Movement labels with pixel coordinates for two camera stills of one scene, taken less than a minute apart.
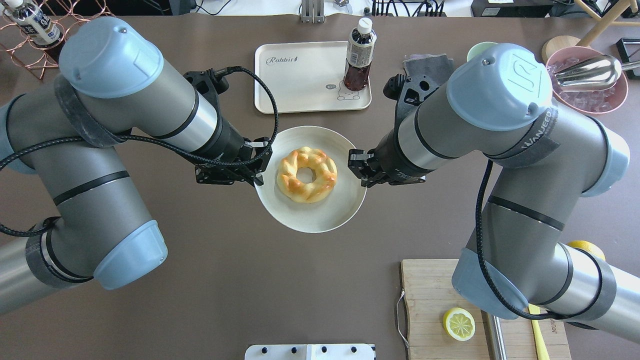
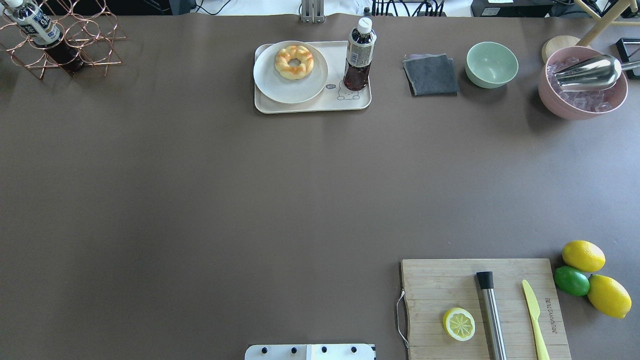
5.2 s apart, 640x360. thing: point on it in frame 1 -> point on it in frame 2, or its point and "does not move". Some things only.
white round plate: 336,210 -> 288,91
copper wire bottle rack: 67,14 does not move
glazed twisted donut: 298,191 -> 288,71
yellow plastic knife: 541,350 does not move
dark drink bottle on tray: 360,47 does not move
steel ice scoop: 593,74 does not move
